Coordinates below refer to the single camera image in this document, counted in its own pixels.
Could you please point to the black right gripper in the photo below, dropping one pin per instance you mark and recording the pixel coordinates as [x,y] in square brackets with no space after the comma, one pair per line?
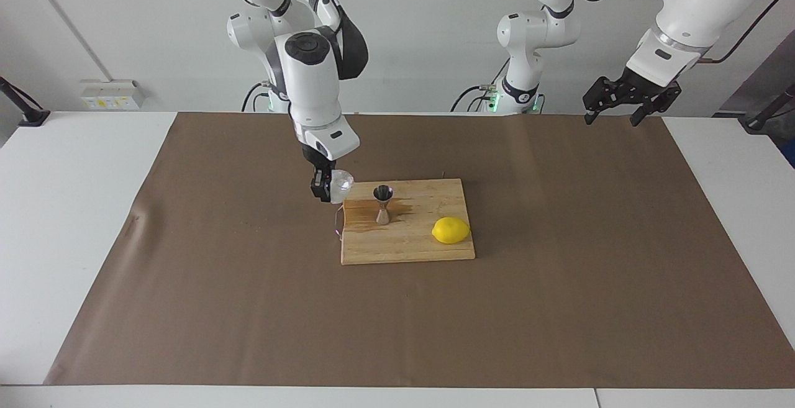
[318,164]

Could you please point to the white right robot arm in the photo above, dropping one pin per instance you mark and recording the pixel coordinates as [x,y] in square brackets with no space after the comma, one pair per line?
[310,91]

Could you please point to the wooden cutting board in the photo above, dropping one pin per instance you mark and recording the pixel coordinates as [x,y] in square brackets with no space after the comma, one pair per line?
[410,243]

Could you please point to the steel cocktail jigger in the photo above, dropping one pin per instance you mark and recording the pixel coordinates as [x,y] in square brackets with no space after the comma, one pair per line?
[382,212]

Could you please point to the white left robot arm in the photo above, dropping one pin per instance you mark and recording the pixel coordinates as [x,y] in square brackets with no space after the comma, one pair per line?
[702,4]

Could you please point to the small clear glass cup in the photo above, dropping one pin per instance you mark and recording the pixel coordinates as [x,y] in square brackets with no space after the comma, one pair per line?
[343,187]

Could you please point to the white wall power strip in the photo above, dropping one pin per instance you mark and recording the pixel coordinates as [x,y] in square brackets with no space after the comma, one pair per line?
[112,94]

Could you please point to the blue object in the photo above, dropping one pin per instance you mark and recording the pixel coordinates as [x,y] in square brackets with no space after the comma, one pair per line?
[790,153]

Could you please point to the yellow lemon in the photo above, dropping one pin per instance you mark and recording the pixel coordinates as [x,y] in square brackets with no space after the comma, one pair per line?
[450,230]

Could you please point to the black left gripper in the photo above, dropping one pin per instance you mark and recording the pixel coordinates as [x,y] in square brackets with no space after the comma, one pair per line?
[640,88]

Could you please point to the brown paper table mat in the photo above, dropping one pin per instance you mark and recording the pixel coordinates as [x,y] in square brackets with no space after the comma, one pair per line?
[397,321]

